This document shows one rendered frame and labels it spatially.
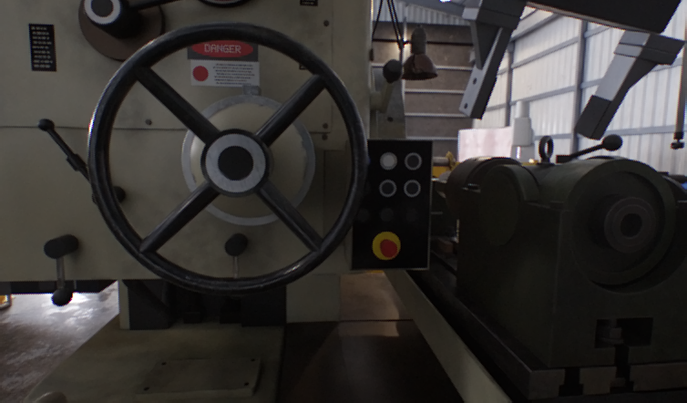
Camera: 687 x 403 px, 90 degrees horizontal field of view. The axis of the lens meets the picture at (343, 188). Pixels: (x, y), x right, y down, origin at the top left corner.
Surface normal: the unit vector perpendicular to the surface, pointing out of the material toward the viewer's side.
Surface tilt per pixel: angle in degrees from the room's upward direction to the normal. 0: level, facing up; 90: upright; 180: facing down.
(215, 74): 90
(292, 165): 91
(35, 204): 90
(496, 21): 113
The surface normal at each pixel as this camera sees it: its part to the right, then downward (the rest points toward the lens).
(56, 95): 0.10, 0.10
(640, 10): 0.08, 0.48
